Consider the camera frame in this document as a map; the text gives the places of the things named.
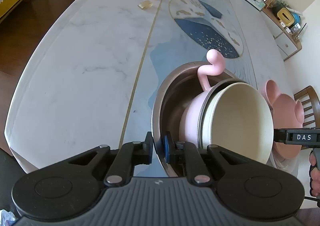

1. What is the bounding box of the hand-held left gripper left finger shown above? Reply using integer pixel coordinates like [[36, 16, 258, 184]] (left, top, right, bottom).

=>
[[67, 132, 153, 186]]

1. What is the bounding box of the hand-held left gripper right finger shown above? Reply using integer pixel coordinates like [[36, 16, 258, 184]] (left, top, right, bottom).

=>
[[162, 134, 247, 184]]

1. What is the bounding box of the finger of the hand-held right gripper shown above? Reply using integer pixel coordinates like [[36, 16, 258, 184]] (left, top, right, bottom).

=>
[[273, 128, 288, 145]]

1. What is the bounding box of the pink bear-shaped plate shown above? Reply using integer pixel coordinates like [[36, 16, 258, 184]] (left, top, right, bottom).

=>
[[261, 79, 305, 159]]

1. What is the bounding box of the large white plate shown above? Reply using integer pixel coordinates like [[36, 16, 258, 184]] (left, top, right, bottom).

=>
[[269, 152, 299, 175]]

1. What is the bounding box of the pink pot with flamingo handle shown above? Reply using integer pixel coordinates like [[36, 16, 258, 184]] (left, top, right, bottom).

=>
[[179, 49, 250, 147]]

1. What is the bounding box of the cream bowl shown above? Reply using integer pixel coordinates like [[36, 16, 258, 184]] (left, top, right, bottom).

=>
[[199, 80, 273, 164]]

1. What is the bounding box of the large stainless steel bowl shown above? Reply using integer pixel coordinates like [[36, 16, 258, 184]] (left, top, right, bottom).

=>
[[151, 62, 258, 177]]

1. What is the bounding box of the person's right hand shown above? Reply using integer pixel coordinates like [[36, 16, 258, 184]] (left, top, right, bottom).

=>
[[309, 152, 320, 198]]

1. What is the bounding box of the wooden slat-back chair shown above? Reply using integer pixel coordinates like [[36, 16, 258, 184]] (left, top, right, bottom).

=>
[[294, 86, 320, 150]]

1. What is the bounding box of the white wooden sideboard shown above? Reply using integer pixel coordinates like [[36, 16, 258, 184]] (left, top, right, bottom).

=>
[[261, 8, 304, 61]]

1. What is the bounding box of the yellow tissue holder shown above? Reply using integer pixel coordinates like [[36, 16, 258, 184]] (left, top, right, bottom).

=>
[[277, 8, 295, 27]]

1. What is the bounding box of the clear plastic bag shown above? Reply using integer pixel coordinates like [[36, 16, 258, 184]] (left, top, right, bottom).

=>
[[0, 210, 16, 226]]

